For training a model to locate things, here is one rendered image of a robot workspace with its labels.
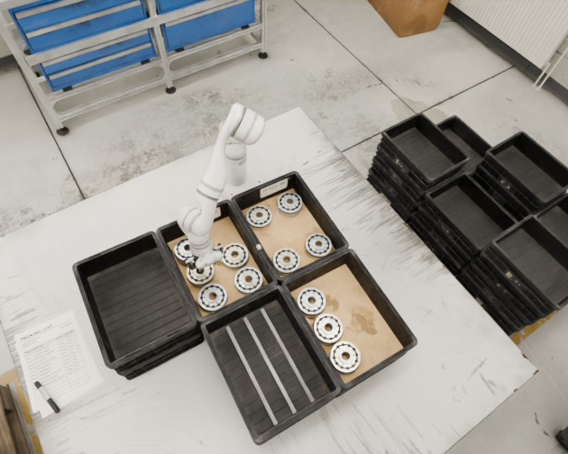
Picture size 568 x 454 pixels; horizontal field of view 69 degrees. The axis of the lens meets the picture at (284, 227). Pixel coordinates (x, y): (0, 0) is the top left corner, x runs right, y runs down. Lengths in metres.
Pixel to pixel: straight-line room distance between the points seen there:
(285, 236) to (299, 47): 2.46
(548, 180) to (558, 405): 1.19
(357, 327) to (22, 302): 1.26
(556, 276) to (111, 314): 1.99
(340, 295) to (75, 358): 0.98
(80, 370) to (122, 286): 0.32
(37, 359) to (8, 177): 1.73
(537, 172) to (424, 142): 0.64
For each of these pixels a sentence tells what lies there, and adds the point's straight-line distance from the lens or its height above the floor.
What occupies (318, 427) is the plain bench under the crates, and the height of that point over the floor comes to 0.70.
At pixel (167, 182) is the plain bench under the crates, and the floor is 0.70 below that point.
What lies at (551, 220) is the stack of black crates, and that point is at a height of 0.38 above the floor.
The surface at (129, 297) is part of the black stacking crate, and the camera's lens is 1.59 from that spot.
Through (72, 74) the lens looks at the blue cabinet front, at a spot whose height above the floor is 0.40.
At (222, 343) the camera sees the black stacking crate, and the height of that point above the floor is 0.83.
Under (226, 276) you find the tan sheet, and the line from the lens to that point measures 1.56.
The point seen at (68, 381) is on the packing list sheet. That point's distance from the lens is 1.71.
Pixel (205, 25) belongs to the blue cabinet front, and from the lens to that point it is 3.29.
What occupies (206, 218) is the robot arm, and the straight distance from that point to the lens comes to 1.21.
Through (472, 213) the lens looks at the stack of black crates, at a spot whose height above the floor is 0.38.
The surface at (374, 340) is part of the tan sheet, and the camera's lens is 1.52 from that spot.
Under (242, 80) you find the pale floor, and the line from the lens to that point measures 3.49.
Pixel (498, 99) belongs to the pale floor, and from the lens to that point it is 3.86.
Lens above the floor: 2.25
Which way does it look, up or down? 60 degrees down
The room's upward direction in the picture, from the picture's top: 6 degrees clockwise
